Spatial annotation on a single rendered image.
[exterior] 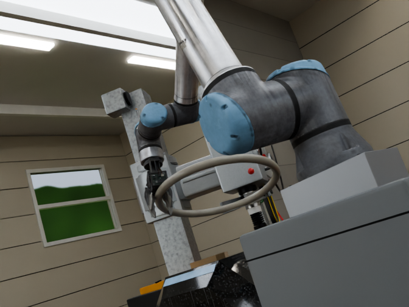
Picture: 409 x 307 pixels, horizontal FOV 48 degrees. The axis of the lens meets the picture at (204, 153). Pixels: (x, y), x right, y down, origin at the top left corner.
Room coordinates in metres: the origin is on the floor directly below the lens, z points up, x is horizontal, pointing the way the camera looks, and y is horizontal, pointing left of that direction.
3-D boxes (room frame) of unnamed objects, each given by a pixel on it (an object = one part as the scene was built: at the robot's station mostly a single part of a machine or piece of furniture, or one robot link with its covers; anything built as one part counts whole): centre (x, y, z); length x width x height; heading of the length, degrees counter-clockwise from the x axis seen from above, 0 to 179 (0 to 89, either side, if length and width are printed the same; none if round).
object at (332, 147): (1.12, -0.29, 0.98); 0.19 x 0.19 x 0.10
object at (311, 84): (1.12, -0.27, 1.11); 0.17 x 0.15 x 0.18; 114
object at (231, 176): (2.49, -0.17, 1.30); 0.36 x 0.22 x 0.45; 167
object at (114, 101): (2.99, 0.45, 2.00); 0.20 x 0.18 x 0.15; 51
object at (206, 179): (3.09, 0.15, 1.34); 0.74 x 0.34 x 0.25; 86
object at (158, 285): (3.10, 0.35, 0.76); 0.49 x 0.49 x 0.05; 51
